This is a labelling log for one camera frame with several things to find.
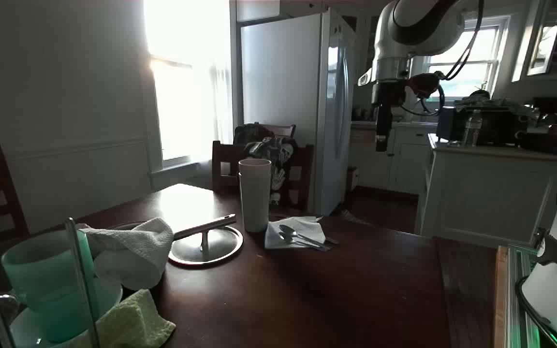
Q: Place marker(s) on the white wall cabinet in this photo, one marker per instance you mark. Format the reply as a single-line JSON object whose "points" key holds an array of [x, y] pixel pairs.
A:
{"points": [[551, 39]]}

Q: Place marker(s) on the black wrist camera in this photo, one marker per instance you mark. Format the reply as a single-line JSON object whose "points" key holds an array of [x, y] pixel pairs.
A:
{"points": [[426, 83]]}

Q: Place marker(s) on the white paper napkin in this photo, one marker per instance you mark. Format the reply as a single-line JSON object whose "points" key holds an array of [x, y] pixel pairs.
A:
{"points": [[288, 240]]}

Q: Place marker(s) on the white base cabinets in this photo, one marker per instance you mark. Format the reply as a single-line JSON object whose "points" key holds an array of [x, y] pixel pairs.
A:
{"points": [[406, 160]]}

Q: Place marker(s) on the dark wooden chair with bag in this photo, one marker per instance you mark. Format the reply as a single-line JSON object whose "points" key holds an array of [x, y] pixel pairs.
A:
{"points": [[300, 174]]}

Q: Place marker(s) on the green cloth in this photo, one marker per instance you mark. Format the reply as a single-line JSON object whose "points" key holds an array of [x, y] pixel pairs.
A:
{"points": [[130, 325]]}

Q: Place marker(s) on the metal spoon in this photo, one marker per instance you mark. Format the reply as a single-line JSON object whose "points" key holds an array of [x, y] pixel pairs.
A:
{"points": [[298, 236]]}

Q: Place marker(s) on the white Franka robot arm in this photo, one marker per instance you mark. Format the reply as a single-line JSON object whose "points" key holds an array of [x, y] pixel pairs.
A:
{"points": [[420, 25]]}

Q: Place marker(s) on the white cloth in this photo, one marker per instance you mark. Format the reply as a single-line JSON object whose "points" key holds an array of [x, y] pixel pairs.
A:
{"points": [[134, 253]]}

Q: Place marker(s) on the tall bright window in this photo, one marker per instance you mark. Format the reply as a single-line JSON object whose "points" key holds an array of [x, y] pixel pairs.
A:
{"points": [[188, 83]]}

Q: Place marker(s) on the clear bottle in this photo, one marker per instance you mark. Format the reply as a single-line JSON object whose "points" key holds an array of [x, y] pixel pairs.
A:
{"points": [[472, 129]]}

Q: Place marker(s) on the black countertop appliance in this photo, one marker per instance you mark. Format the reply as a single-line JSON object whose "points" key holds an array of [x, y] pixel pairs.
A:
{"points": [[497, 122]]}

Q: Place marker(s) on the kitchen window with grid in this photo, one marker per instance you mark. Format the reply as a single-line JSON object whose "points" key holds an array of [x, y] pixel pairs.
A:
{"points": [[478, 68]]}

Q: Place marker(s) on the white kitchen island counter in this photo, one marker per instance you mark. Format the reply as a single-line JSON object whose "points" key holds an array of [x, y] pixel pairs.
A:
{"points": [[484, 193]]}

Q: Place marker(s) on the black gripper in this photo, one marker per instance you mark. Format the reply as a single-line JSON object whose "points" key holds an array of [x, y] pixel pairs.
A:
{"points": [[387, 102]]}

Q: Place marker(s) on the mint green mug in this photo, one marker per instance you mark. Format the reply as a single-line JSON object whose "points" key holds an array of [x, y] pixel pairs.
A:
{"points": [[43, 276]]}

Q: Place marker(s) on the steel pot lid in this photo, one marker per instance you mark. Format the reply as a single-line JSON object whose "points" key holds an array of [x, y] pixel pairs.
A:
{"points": [[205, 247]]}

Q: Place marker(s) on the white refrigerator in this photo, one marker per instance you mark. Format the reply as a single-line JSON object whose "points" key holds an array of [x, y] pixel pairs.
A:
{"points": [[279, 97]]}

